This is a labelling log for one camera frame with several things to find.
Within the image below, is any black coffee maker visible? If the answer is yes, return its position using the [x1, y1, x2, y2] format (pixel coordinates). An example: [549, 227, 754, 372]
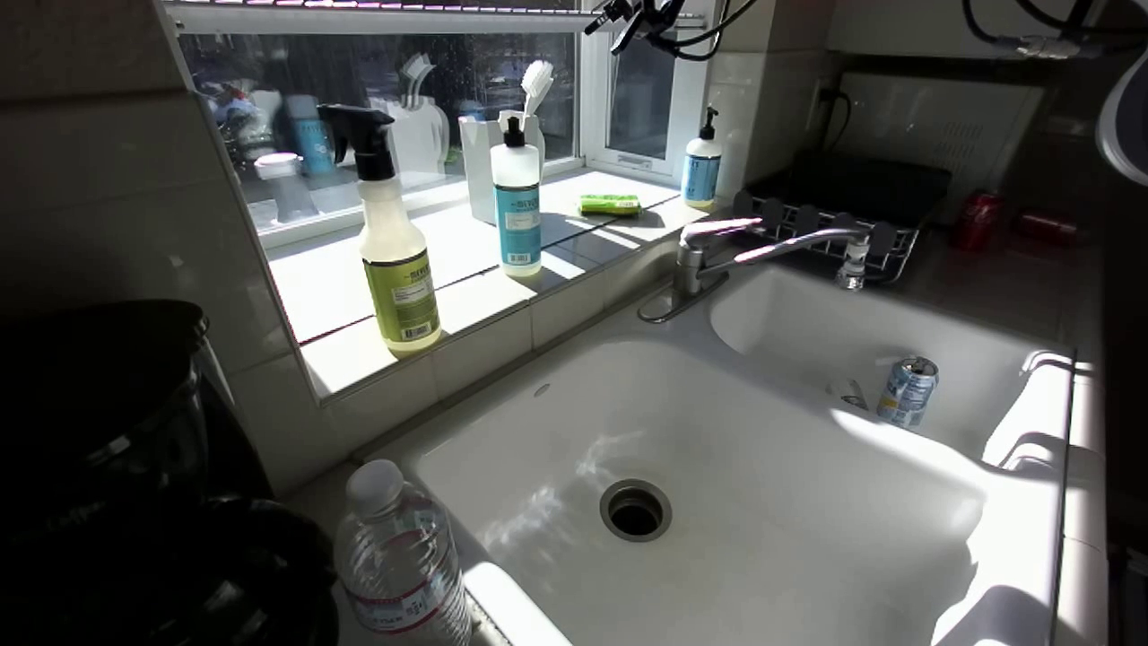
[0, 300, 336, 646]

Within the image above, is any blue white soda can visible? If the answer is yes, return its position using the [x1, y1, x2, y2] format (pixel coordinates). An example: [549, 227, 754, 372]
[878, 356, 939, 426]

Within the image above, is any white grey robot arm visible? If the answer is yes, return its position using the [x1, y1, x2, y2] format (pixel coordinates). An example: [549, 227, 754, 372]
[585, 0, 1148, 188]

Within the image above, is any white double basin sink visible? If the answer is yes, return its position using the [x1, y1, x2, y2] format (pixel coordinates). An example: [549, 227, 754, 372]
[406, 269, 1070, 646]

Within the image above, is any green label spray bottle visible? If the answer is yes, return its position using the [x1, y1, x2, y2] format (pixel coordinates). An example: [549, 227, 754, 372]
[318, 103, 440, 356]

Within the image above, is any chrome sink faucet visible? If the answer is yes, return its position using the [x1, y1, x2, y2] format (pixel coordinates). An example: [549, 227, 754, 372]
[638, 215, 872, 323]

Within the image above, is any teal label soap bottle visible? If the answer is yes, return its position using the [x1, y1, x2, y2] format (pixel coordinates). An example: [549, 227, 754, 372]
[491, 116, 543, 276]

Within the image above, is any green sponge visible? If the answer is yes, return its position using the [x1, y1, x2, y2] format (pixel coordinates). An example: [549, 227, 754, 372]
[579, 194, 641, 220]

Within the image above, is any clear plastic water bottle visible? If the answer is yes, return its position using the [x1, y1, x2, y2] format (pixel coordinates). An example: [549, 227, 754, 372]
[332, 460, 470, 646]

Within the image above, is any white soap pump bottle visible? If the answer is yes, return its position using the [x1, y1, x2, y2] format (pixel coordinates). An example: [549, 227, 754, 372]
[683, 112, 720, 213]

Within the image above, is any white mug with brush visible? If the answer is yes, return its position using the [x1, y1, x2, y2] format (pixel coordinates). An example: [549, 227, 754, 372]
[459, 60, 557, 223]

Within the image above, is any metal dish drying rack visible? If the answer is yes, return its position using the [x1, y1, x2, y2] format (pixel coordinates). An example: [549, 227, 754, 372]
[737, 149, 951, 282]

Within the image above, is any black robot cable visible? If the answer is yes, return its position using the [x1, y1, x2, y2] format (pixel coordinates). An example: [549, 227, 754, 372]
[641, 0, 763, 66]

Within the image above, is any left basin drain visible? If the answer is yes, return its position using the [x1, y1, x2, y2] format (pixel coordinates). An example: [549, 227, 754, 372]
[600, 479, 671, 542]

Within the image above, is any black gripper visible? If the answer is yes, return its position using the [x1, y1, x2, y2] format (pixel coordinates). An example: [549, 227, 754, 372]
[585, 0, 685, 52]

